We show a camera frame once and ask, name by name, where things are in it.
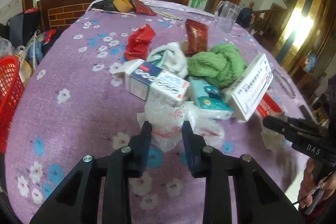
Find teal tissue pack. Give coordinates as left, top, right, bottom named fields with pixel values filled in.
left=188, top=76, right=233, bottom=120

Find white plastic bag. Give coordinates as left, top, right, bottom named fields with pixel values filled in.
left=137, top=101, right=225, bottom=153

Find torn red white carton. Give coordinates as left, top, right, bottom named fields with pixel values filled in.
left=255, top=92, right=284, bottom=118

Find person's right hand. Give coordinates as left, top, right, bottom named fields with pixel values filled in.
left=298, top=158, right=336, bottom=209

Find green towel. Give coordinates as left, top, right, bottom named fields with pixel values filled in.
left=187, top=43, right=247, bottom=89

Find purple floral tablecloth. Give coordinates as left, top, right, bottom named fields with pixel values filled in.
left=5, top=1, right=307, bottom=223

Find clear glass mug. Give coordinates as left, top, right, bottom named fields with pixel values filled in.
left=215, top=1, right=242, bottom=34

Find dark red snack packet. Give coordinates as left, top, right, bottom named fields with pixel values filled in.
left=185, top=19, right=208, bottom=57

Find red plastic mesh basket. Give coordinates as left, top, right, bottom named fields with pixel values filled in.
left=0, top=56, right=24, bottom=153

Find white crumpled cloth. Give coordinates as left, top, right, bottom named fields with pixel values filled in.
left=146, top=42, right=189, bottom=79

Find blue white medicine box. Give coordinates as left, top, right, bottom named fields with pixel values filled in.
left=110, top=59, right=190, bottom=107

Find crumpled red wrapper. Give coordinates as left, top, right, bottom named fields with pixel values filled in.
left=123, top=24, right=156, bottom=61

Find chopsticks in paper sleeve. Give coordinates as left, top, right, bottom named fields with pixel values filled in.
left=154, top=10, right=183, bottom=21

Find dark bag on sofa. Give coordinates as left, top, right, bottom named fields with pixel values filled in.
left=7, top=11, right=41, bottom=48

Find yellow tape roll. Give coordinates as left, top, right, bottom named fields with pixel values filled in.
left=113, top=0, right=133, bottom=13

